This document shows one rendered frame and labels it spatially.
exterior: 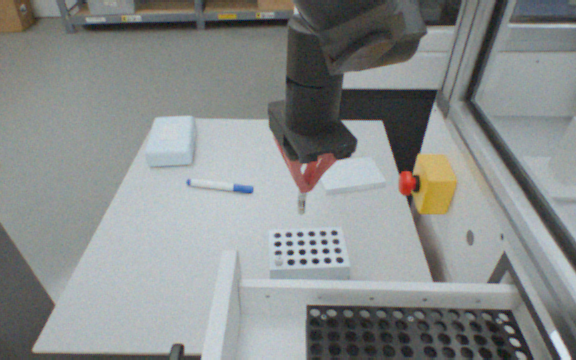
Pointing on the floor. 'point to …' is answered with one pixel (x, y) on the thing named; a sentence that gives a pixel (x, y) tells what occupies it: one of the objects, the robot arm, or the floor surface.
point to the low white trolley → (215, 241)
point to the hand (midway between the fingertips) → (304, 183)
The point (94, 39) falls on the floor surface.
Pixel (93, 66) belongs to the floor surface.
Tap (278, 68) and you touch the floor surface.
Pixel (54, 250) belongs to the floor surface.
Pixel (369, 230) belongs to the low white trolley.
